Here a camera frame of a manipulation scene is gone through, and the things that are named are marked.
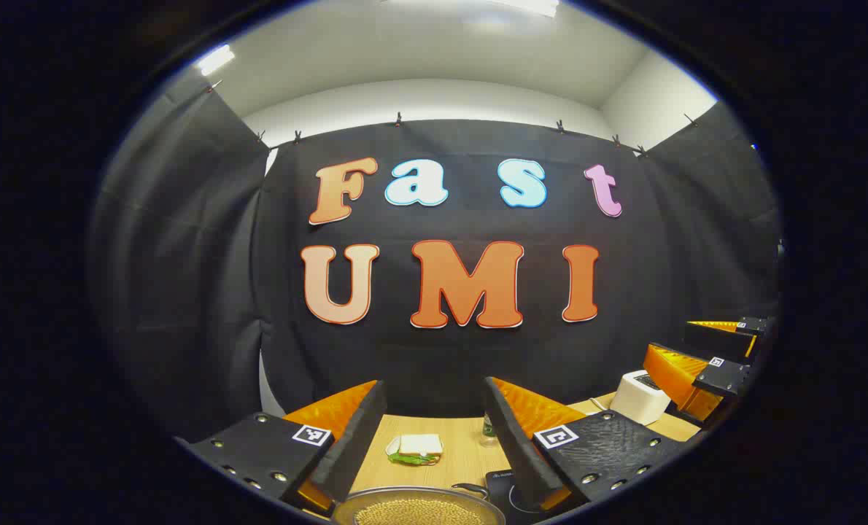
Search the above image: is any sandwich with lettuce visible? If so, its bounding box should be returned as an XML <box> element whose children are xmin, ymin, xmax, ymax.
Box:
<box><xmin>388</xmin><ymin>435</ymin><xmax>443</xmax><ymax>466</ymax></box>

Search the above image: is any ceiling light panel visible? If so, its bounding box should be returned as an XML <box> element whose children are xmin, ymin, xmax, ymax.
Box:
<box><xmin>195</xmin><ymin>44</ymin><xmax>236</xmax><ymax>77</ymax></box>

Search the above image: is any white toaster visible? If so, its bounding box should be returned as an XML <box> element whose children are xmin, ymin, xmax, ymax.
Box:
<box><xmin>609</xmin><ymin>370</ymin><xmax>672</xmax><ymax>426</ymax></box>

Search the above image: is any steel pot with black handle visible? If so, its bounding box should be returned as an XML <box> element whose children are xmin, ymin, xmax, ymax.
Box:
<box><xmin>330</xmin><ymin>483</ymin><xmax>508</xmax><ymax>525</ymax></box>

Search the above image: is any black backdrop cloth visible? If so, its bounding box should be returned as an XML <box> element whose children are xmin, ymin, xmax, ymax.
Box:
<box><xmin>88</xmin><ymin>69</ymin><xmax>783</xmax><ymax>446</ymax></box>

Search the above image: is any pile of soybeans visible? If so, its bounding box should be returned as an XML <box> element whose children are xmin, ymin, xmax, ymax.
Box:
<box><xmin>354</xmin><ymin>498</ymin><xmax>486</xmax><ymax>525</ymax></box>

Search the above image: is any row of black clips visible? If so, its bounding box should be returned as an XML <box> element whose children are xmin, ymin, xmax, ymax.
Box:
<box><xmin>208</xmin><ymin>80</ymin><xmax>697</xmax><ymax>158</ymax></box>

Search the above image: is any black induction cooktop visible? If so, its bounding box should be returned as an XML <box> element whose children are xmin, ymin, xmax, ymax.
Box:
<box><xmin>486</xmin><ymin>470</ymin><xmax>544</xmax><ymax>520</ymax></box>

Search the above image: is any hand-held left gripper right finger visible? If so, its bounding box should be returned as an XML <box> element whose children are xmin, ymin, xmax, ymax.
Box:
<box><xmin>484</xmin><ymin>376</ymin><xmax>697</xmax><ymax>513</ymax></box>

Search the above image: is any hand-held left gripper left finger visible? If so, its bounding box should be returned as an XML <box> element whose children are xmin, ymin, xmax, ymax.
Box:
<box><xmin>175</xmin><ymin>379</ymin><xmax>389</xmax><ymax>515</ymax></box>

